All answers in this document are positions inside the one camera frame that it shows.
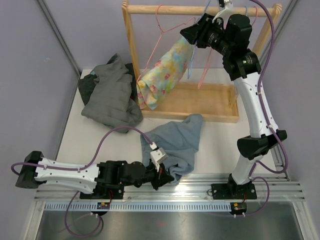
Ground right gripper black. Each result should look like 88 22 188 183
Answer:
180 14 232 57

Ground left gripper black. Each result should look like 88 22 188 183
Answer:
122 161 175 191

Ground light blue denim skirt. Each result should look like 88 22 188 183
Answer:
145 114 204 185

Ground floral pastel skirt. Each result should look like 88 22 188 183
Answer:
136 37 194 110

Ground grey skirt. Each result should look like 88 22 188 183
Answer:
81 54 143 129

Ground dark dotted skirt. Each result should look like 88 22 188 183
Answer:
77 63 137 105

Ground red polka dot skirt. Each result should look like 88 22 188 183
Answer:
130 94 136 101

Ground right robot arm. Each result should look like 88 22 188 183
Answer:
180 13 288 200

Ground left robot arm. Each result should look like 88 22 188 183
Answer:
15 151 174 200

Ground wooden clothes rack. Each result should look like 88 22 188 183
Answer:
121 0 283 124

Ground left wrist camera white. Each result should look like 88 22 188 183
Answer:
149 142 168 173

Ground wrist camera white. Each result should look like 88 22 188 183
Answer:
212 0 234 23
149 142 168 173

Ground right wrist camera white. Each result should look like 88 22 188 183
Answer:
212 0 234 23

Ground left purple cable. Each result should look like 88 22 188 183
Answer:
11 126 157 237

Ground white slotted cable duct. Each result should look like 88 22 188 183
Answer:
44 200 231 212

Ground aluminium mounting rail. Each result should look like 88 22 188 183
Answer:
34 173 305 202

